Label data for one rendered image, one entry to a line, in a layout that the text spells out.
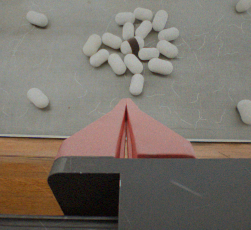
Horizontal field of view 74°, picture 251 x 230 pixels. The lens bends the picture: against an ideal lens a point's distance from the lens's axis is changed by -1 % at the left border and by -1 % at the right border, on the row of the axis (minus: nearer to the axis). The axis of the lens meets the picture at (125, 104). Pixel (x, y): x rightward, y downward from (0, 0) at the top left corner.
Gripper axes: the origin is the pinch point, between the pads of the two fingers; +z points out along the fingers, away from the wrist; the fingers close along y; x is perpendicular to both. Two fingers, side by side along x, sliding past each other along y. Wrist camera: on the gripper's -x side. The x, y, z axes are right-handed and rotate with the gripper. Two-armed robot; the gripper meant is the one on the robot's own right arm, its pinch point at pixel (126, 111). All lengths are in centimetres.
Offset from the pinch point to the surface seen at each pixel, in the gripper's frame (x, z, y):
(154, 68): 2.3, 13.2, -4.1
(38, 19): -3.3, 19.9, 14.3
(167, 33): -1.6, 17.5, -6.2
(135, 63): 1.6, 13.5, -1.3
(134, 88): 4.3, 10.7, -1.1
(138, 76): 3.0, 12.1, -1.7
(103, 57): 1.3, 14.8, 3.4
